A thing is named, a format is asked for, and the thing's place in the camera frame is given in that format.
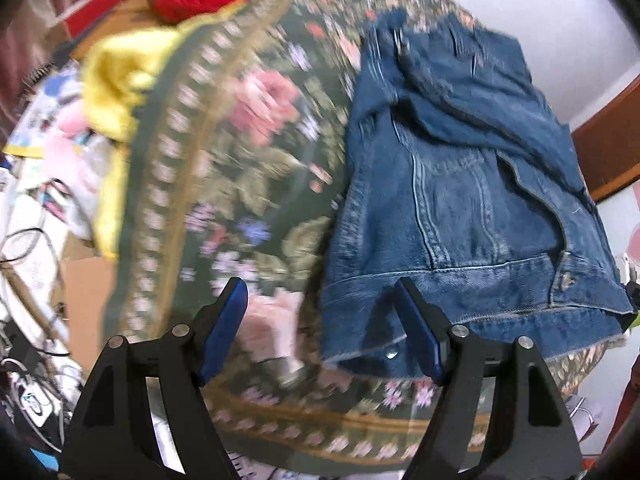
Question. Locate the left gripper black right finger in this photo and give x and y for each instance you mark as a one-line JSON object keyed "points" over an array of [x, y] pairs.
{"points": [[499, 415]]}

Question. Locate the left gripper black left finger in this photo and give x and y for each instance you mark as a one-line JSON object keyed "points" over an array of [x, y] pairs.
{"points": [[141, 413]]}

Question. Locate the blue denim jacket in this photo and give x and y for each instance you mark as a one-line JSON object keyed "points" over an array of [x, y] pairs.
{"points": [[461, 179]]}

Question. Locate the brown wooden door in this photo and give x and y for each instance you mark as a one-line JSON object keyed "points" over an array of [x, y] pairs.
{"points": [[608, 145]]}

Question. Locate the green floral bedspread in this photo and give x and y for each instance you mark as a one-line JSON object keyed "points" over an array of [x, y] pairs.
{"points": [[238, 169]]}

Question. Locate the yellow blanket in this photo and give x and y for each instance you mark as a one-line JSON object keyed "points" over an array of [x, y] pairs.
{"points": [[118, 72]]}

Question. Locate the red box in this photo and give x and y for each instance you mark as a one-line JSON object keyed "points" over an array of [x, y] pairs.
{"points": [[82, 14]]}

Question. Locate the brown wooden board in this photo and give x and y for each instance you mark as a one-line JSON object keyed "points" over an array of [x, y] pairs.
{"points": [[127, 16]]}

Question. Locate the striped pink curtain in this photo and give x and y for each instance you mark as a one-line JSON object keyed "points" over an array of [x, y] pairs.
{"points": [[24, 28]]}

